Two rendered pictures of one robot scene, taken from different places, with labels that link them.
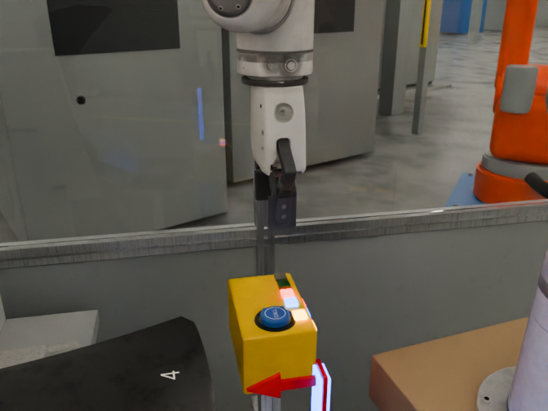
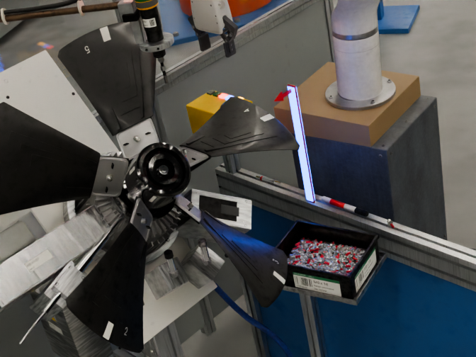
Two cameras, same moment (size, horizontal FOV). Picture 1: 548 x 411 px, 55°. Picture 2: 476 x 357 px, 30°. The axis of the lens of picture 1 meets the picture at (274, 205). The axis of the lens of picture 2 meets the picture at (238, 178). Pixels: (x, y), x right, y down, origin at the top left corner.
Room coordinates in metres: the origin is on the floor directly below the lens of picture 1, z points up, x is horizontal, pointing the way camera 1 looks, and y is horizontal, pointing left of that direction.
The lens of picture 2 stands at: (-1.24, 0.99, 2.11)
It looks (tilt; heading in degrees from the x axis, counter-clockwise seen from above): 31 degrees down; 332
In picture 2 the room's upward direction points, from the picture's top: 12 degrees counter-clockwise
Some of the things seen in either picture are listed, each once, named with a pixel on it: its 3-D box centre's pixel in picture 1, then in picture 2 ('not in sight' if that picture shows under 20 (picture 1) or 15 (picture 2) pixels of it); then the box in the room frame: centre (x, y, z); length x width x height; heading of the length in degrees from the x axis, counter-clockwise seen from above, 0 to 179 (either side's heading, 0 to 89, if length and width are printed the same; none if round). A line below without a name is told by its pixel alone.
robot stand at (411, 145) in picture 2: not in sight; (380, 249); (0.49, -0.34, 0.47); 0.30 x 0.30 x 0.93; 20
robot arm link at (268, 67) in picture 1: (275, 64); not in sight; (0.60, 0.00, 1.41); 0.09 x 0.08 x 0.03; 11
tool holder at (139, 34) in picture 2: not in sight; (146, 22); (0.29, 0.31, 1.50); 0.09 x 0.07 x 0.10; 46
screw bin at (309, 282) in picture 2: not in sight; (324, 259); (0.16, 0.08, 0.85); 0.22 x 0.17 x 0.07; 26
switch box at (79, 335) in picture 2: not in sight; (71, 320); (0.57, 0.59, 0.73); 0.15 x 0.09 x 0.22; 11
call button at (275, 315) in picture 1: (275, 317); not in sight; (0.60, 0.00, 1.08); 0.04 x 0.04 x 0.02
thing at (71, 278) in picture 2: not in sight; (68, 282); (0.23, 0.64, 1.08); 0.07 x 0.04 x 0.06; 112
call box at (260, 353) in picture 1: (268, 332); (222, 119); (0.65, 0.01, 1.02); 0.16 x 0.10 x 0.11; 11
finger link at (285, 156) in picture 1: (282, 157); (224, 23); (0.56, -0.01, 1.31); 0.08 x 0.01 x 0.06; 11
